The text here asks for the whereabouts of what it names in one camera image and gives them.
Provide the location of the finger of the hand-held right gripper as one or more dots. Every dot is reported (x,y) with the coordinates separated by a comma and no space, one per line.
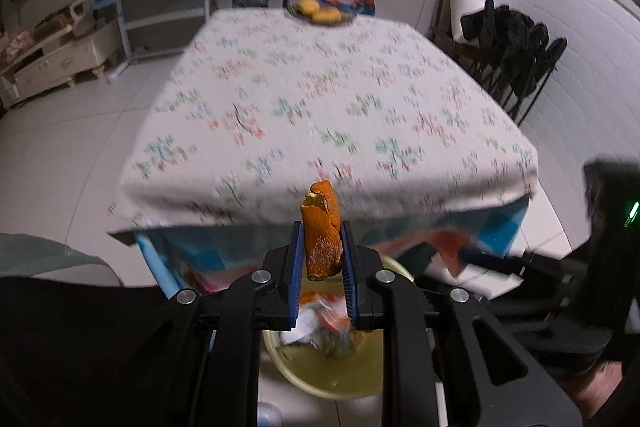
(520,269)

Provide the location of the black jacket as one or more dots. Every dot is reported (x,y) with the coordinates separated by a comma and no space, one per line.
(510,52)

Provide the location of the dark patterned plate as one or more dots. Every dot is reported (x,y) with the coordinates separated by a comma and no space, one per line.
(350,21)

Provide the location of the yellow mango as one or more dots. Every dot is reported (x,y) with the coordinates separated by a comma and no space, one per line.
(327,15)

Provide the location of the large orange peel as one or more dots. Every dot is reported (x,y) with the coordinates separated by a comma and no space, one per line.
(322,232)

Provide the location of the blue pink checked undercloth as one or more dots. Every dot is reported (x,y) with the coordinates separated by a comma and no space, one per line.
(475,232)

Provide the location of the grey plastic stool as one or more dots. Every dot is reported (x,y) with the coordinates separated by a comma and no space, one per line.
(45,257)

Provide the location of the cream television cabinet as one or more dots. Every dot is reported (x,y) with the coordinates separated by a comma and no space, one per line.
(60,62)

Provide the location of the yellow plastic basin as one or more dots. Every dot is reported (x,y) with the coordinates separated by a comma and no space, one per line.
(305,377)

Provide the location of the person's black trousers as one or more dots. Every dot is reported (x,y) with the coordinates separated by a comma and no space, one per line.
(75,357)

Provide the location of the white handbag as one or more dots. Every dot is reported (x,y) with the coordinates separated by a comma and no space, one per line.
(81,19)

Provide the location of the person's right forearm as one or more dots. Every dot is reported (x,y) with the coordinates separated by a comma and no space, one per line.
(597,384)

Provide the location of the brown box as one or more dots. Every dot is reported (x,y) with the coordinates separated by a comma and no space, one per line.
(52,23)

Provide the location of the yellow peels at far edge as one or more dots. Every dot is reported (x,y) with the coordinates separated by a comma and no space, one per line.
(307,6)

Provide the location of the pink patterned bag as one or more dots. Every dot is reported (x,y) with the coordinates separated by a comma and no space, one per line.
(14,44)

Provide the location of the wooden chair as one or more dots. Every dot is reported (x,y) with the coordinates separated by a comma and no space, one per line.
(442,34)

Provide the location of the floral tablecloth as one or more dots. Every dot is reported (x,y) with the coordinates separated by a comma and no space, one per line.
(325,107)

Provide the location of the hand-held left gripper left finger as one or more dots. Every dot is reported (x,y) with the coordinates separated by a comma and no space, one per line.
(296,279)

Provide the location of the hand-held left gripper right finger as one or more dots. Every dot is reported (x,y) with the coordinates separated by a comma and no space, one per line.
(349,279)

